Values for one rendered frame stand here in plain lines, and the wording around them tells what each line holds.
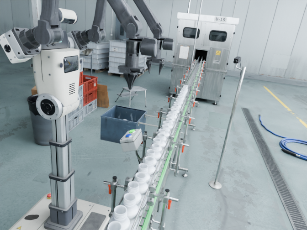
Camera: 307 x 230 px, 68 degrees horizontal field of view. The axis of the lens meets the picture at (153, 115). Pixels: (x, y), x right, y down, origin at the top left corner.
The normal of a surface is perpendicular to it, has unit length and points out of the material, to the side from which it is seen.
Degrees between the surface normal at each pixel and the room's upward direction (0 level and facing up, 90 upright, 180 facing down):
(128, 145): 90
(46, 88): 101
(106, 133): 90
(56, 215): 90
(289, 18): 90
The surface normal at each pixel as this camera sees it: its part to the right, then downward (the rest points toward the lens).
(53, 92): -0.25, 0.49
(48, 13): -0.11, 0.29
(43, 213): 0.11, -0.93
